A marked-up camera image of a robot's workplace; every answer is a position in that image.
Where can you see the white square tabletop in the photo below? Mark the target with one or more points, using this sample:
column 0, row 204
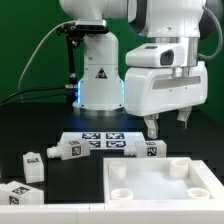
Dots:
column 159, row 179

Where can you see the black camera on stand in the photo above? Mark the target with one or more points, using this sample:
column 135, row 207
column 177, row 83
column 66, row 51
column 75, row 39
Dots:
column 74, row 32

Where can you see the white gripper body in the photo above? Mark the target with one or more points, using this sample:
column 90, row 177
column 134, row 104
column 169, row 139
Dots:
column 159, row 80

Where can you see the white marker plate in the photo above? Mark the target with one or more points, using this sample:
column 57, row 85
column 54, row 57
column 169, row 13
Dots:
column 104, row 140

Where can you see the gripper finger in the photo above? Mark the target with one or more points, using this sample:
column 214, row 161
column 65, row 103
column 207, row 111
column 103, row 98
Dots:
column 152, row 125
column 183, row 116

